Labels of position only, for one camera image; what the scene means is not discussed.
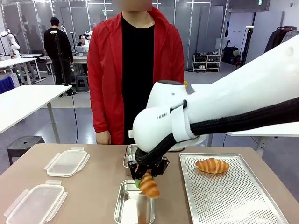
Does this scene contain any grey step stool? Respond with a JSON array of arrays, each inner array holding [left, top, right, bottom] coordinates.
[[75, 74, 90, 93]]

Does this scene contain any clothes rack with garments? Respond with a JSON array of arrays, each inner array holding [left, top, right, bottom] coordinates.
[[264, 26, 299, 54]]

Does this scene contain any white background desk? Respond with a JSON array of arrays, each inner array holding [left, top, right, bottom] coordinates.
[[0, 53, 46, 86]]

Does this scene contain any person in red jacket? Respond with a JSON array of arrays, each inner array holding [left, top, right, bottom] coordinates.
[[87, 5, 185, 146]]

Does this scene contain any black braided cable sleeve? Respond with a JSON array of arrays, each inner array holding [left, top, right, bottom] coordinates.
[[135, 97, 299, 169]]

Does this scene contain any stainless steel rectangular container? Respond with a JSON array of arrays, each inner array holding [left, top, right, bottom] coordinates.
[[123, 144, 141, 177], [114, 179, 157, 224]]

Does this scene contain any golden croissant bread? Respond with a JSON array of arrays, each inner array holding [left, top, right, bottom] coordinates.
[[195, 158, 230, 175], [139, 172, 161, 199]]

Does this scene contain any black floor cable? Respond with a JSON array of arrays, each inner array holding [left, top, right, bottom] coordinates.
[[70, 92, 78, 144]]

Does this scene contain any white shoe rack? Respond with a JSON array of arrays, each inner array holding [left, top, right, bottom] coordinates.
[[192, 53, 222, 73]]

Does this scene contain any white side table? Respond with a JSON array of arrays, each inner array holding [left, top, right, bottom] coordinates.
[[0, 84, 73, 144]]

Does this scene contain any seated person with headset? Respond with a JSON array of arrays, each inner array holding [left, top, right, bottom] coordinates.
[[77, 34, 91, 47]]

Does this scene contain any person's right hand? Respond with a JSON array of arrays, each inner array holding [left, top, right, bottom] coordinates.
[[95, 130, 113, 146]]

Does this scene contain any white table with grey leg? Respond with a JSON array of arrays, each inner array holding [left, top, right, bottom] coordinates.
[[206, 127, 299, 151]]

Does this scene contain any blue chair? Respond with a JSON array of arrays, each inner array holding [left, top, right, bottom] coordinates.
[[0, 75, 16, 95]]

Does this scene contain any perforated metal baking tray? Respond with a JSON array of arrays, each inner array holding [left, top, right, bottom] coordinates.
[[179, 152, 290, 224]]

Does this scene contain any standing person in black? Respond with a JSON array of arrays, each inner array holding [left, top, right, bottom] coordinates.
[[43, 16, 75, 96]]

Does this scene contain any clear plastic container lid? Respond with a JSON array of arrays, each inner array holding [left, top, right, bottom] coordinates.
[[44, 147, 91, 178], [3, 180, 68, 224]]

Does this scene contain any black bag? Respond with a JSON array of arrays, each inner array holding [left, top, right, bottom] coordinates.
[[221, 46, 241, 65]]

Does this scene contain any black plastic stool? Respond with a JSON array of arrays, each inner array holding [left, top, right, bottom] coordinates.
[[7, 136, 46, 166]]

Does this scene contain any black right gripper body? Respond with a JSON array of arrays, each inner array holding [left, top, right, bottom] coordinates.
[[128, 156, 170, 181]]

